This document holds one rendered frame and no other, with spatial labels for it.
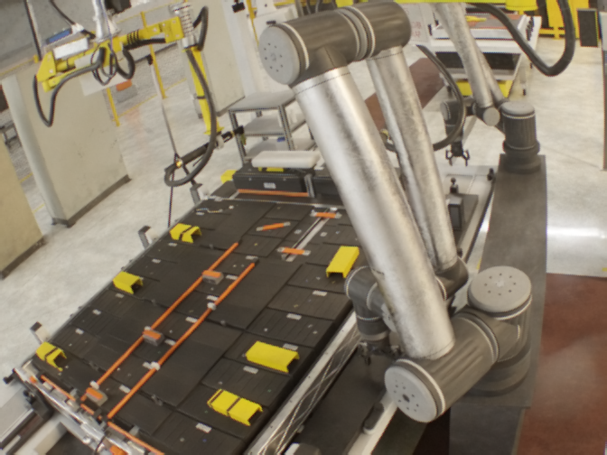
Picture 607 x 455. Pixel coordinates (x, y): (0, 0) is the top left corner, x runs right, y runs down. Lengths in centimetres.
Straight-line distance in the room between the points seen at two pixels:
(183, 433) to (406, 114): 111
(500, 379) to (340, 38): 105
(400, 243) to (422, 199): 23
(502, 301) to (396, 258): 37
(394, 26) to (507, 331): 83
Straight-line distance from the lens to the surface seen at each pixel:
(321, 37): 109
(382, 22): 120
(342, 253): 203
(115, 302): 230
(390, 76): 124
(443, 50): 653
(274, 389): 158
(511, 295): 136
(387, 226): 110
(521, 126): 267
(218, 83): 825
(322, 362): 164
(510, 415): 164
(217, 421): 156
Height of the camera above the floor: 214
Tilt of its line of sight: 28 degrees down
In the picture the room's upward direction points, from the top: 14 degrees counter-clockwise
